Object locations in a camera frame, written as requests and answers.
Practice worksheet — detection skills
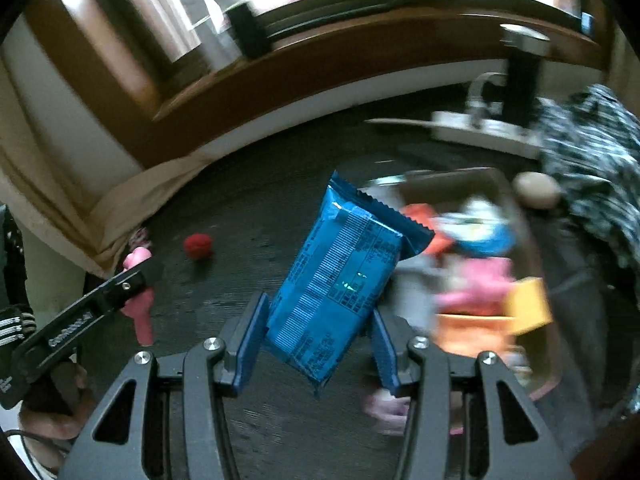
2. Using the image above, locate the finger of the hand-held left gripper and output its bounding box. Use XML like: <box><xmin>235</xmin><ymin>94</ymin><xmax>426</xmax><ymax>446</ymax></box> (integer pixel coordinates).
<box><xmin>82</xmin><ymin>258</ymin><xmax>164</xmax><ymax>329</ymax></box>

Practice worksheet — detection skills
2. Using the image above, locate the pink soft cloth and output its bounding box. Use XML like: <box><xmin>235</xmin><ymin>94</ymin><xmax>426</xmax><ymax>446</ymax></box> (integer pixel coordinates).
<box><xmin>434</xmin><ymin>256</ymin><xmax>516</xmax><ymax>317</ymax></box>

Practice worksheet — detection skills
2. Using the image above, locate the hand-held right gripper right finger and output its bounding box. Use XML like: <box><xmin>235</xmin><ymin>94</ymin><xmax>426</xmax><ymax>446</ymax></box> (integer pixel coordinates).
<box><xmin>367</xmin><ymin>307</ymin><xmax>576</xmax><ymax>480</ymax></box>

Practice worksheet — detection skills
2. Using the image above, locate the cream curtain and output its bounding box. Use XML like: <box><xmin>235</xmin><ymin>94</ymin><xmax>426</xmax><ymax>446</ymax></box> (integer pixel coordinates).
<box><xmin>0</xmin><ymin>57</ymin><xmax>222</xmax><ymax>279</ymax></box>

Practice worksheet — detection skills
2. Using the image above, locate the small blue and white packet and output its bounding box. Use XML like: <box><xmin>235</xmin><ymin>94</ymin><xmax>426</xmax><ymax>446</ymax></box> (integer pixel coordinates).
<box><xmin>440</xmin><ymin>200</ymin><xmax>516</xmax><ymax>257</ymax></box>

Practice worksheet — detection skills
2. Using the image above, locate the black speaker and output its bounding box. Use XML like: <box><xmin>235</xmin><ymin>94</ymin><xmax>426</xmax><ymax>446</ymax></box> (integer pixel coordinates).
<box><xmin>227</xmin><ymin>2</ymin><xmax>274</xmax><ymax>59</ymax></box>

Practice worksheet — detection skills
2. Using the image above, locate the pink fuzzy item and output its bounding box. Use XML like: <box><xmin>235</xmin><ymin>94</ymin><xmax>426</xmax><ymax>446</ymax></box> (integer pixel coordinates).
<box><xmin>364</xmin><ymin>389</ymin><xmax>417</xmax><ymax>434</ymax></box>

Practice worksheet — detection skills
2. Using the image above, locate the blue snack packet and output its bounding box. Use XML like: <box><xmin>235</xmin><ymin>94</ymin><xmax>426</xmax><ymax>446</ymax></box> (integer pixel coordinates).
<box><xmin>264</xmin><ymin>170</ymin><xmax>435</xmax><ymax>400</ymax></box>

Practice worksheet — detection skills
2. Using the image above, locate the person's left hand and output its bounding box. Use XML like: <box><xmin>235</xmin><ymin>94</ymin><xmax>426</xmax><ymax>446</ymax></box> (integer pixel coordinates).
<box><xmin>19</xmin><ymin>361</ymin><xmax>97</xmax><ymax>464</ymax></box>

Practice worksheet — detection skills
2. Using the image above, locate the thin beige stick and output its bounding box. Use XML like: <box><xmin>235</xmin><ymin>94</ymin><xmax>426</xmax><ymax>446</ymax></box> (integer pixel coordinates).
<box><xmin>365</xmin><ymin>117</ymin><xmax>434</xmax><ymax>129</ymax></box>

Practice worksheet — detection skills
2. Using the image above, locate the black and silver appliance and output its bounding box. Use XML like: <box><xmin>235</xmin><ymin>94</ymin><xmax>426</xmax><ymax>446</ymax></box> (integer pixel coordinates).
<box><xmin>501</xmin><ymin>26</ymin><xmax>552</xmax><ymax>129</ymax></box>

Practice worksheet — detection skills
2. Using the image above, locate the white power strip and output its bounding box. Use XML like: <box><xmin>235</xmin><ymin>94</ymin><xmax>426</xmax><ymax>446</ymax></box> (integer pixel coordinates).
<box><xmin>430</xmin><ymin>110</ymin><xmax>544</xmax><ymax>159</ymax></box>

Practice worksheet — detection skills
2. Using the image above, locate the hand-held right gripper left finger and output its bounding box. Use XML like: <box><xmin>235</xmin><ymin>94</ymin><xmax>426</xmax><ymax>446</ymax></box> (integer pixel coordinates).
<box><xmin>60</xmin><ymin>290</ymin><xmax>273</xmax><ymax>480</ymax></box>

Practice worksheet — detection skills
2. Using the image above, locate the beige round ball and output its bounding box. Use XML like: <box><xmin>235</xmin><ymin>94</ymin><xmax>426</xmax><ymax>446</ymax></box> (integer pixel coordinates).
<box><xmin>515</xmin><ymin>171</ymin><xmax>560</xmax><ymax>209</ymax></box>

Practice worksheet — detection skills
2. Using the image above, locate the black and white plaid cloth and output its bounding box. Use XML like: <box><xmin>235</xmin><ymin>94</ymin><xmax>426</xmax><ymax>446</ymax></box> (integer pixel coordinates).
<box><xmin>532</xmin><ymin>84</ymin><xmax>640</xmax><ymax>273</ymax></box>

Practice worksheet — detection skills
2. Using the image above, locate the black cable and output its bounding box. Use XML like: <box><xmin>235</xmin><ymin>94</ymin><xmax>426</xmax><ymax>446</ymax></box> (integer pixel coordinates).
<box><xmin>6</xmin><ymin>430</ymin><xmax>67</xmax><ymax>477</ymax></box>

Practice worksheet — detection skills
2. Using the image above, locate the orange box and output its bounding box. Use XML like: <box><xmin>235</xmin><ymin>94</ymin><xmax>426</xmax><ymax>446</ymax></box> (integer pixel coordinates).
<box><xmin>435</xmin><ymin>277</ymin><xmax>554</xmax><ymax>362</ymax></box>

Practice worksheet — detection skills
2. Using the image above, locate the white plug cable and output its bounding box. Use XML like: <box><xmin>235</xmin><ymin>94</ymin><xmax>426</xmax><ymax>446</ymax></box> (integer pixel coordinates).
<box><xmin>465</xmin><ymin>72</ymin><xmax>507</xmax><ymax>117</ymax></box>

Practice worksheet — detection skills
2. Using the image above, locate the wooden window frame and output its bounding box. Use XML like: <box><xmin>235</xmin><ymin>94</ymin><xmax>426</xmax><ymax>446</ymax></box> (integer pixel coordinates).
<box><xmin>0</xmin><ymin>0</ymin><xmax>617</xmax><ymax>170</ymax></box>

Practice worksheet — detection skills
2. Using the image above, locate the red ball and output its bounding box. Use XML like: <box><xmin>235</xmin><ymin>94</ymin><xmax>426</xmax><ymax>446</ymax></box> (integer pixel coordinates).
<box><xmin>182</xmin><ymin>232</ymin><xmax>214</xmax><ymax>261</ymax></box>

